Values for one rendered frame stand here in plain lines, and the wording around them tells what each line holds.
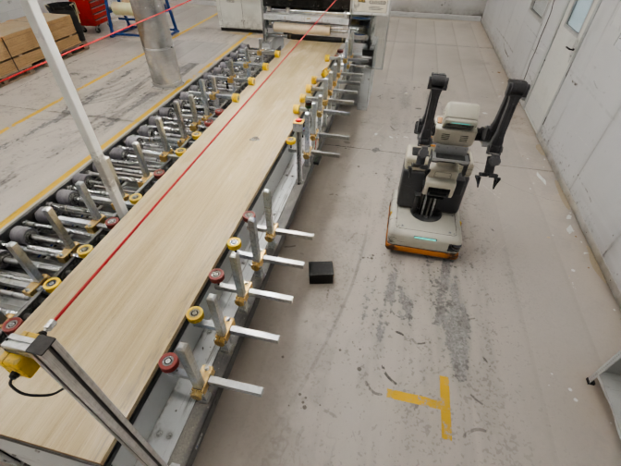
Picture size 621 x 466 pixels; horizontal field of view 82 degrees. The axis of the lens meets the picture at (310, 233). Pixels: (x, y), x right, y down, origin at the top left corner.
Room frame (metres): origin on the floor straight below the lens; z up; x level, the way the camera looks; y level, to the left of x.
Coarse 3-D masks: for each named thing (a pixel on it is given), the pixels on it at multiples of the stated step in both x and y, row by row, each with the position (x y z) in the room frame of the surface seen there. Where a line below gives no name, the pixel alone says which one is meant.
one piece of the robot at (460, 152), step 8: (440, 144) 2.28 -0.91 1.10; (432, 152) 2.28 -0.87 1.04; (440, 152) 2.28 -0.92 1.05; (448, 152) 2.27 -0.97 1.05; (456, 152) 2.26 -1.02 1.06; (464, 152) 2.25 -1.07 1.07; (432, 160) 2.22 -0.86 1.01; (440, 160) 2.19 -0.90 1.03; (448, 160) 2.18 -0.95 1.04; (456, 160) 2.18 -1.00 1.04; (464, 160) 2.18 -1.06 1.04; (464, 168) 2.23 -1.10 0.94
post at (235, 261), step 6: (234, 252) 1.18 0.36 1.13; (234, 258) 1.15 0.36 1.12; (234, 264) 1.16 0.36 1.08; (240, 264) 1.18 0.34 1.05; (234, 270) 1.16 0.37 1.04; (240, 270) 1.17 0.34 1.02; (234, 276) 1.16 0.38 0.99; (240, 276) 1.16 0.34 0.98; (240, 282) 1.15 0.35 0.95; (240, 288) 1.15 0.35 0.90; (240, 294) 1.15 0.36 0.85; (246, 306) 1.16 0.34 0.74
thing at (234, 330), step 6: (198, 324) 0.98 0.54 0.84; (204, 324) 0.98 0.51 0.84; (210, 324) 0.98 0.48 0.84; (234, 330) 0.95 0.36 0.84; (240, 330) 0.95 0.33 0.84; (246, 330) 0.95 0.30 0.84; (252, 330) 0.95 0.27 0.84; (246, 336) 0.93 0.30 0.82; (252, 336) 0.92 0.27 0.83; (258, 336) 0.92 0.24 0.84; (264, 336) 0.92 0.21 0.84; (270, 336) 0.92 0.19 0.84; (276, 336) 0.92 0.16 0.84; (276, 342) 0.90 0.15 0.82
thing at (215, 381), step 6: (174, 372) 0.75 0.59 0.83; (180, 372) 0.75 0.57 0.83; (186, 378) 0.73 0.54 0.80; (210, 378) 0.72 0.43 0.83; (216, 378) 0.72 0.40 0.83; (222, 378) 0.72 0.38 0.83; (210, 384) 0.70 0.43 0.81; (216, 384) 0.69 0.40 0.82; (222, 384) 0.69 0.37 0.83; (228, 384) 0.69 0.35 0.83; (234, 384) 0.69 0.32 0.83; (240, 384) 0.69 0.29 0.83; (246, 384) 0.69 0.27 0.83; (234, 390) 0.68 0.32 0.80; (240, 390) 0.67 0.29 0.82; (246, 390) 0.67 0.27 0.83; (252, 390) 0.67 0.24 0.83; (258, 390) 0.67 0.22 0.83; (258, 396) 0.65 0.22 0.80
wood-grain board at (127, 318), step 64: (320, 64) 4.58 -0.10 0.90; (256, 128) 2.91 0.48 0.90; (192, 192) 1.96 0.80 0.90; (256, 192) 1.99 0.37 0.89; (128, 256) 1.37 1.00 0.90; (192, 256) 1.37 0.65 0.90; (64, 320) 0.96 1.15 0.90; (128, 320) 0.96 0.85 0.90; (0, 384) 0.65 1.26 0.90; (128, 384) 0.66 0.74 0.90; (64, 448) 0.42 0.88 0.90
